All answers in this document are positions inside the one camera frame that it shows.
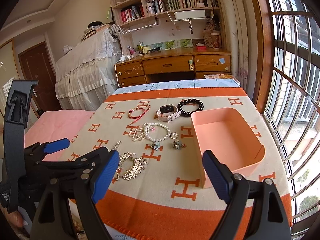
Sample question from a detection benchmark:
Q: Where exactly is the gold crystal leaf necklace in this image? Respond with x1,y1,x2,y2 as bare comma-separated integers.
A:
113,151,149,181

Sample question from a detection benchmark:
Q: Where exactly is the pink plastic tray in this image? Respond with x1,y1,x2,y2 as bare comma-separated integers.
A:
191,107,265,189

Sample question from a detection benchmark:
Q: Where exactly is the white pearl bracelet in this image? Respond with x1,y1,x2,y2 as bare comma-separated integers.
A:
143,122,172,143

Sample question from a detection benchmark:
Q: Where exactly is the red cord bracelet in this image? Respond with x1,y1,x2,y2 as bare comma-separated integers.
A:
127,105,151,125

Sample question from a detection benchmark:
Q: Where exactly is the black bead bracelet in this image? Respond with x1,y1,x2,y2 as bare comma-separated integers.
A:
177,98,205,118

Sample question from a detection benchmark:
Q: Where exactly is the pink strap smartwatch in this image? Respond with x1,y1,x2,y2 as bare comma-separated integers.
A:
157,104,181,123

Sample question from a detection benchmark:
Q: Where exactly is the left hand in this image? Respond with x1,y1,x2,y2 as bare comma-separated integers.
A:
1,206,24,229

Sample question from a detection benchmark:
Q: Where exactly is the pink bed cover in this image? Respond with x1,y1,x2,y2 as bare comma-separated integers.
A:
24,109,94,148

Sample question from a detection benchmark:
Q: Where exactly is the orange beige H blanket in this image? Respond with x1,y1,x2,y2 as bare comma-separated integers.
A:
60,87,292,239

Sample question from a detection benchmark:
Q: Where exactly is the lace covered piano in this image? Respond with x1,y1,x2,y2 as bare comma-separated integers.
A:
55,27,121,111

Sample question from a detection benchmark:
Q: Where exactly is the brown wooden door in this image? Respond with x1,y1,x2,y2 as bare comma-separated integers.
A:
18,42,61,112

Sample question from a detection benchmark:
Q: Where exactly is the light blue patterned sheet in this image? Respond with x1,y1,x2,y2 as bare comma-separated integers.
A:
112,79,240,95

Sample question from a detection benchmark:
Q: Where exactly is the window metal grille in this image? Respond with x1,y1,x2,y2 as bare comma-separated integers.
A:
260,0,320,233

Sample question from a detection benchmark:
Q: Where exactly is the magazine on bed edge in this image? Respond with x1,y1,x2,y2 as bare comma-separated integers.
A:
204,74,237,81

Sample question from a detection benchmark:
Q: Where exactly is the wooden desk with drawers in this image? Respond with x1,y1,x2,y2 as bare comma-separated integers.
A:
114,48,232,87

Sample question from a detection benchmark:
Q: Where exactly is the white storage basket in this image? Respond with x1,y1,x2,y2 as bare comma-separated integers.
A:
174,10,206,20

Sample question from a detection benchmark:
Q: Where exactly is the beige curtain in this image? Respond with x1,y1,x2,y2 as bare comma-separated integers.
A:
220,0,258,99

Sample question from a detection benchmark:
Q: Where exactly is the wooden wall bookshelf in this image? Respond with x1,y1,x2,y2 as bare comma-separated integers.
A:
110,0,223,54

